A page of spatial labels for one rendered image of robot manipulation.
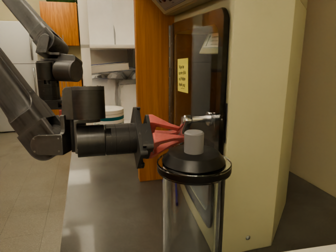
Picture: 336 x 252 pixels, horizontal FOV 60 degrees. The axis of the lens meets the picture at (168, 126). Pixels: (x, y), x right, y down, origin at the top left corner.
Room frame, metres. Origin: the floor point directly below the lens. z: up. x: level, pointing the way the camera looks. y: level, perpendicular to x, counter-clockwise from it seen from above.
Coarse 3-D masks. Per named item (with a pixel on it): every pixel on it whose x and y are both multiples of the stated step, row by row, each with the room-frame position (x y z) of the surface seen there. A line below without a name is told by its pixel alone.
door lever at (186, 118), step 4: (208, 112) 0.52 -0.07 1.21; (184, 116) 0.51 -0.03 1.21; (188, 116) 0.51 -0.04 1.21; (192, 116) 0.52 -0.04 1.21; (196, 116) 0.52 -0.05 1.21; (200, 116) 0.52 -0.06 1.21; (204, 116) 0.52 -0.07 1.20; (208, 116) 0.52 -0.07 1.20; (184, 120) 0.51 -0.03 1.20; (188, 120) 0.51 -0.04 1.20; (192, 120) 0.51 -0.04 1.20; (196, 120) 0.51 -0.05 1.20; (200, 120) 0.52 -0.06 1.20; (204, 120) 0.52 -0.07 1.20; (208, 120) 0.52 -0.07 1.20; (180, 124) 0.53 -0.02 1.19; (184, 124) 0.51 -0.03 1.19; (188, 124) 0.51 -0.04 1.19; (208, 124) 0.52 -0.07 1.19; (180, 128) 0.53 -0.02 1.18; (184, 128) 0.52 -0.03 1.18; (188, 128) 0.52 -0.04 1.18; (180, 132) 0.53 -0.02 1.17; (176, 144) 0.56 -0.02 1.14
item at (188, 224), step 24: (168, 168) 0.37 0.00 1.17; (168, 192) 0.37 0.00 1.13; (192, 192) 0.35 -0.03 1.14; (216, 192) 0.36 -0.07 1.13; (168, 216) 0.37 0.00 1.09; (192, 216) 0.35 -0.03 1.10; (216, 216) 0.36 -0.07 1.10; (168, 240) 0.37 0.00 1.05; (192, 240) 0.35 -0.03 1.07; (216, 240) 0.37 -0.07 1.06
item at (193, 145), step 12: (192, 132) 0.39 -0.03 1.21; (192, 144) 0.38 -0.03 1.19; (168, 156) 0.38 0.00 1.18; (180, 156) 0.38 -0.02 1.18; (192, 156) 0.38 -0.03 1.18; (204, 156) 0.38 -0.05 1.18; (216, 156) 0.38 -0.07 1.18; (180, 168) 0.36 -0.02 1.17; (192, 168) 0.36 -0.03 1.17; (204, 168) 0.36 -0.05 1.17; (216, 168) 0.36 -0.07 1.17
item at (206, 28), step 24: (192, 24) 0.62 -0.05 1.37; (216, 24) 0.51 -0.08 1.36; (192, 48) 0.62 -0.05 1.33; (216, 48) 0.51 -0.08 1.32; (192, 72) 0.62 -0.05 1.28; (216, 72) 0.50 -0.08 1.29; (192, 96) 0.61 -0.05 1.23; (216, 96) 0.50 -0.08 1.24; (216, 120) 0.49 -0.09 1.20; (216, 144) 0.49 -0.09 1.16
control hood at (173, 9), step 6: (186, 0) 0.60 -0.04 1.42; (192, 0) 0.58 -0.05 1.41; (198, 0) 0.57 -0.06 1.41; (204, 0) 0.57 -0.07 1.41; (174, 6) 0.68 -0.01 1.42; (180, 6) 0.65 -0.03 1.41; (186, 6) 0.64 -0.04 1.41; (192, 6) 0.64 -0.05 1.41; (168, 12) 0.75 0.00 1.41; (174, 12) 0.73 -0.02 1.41
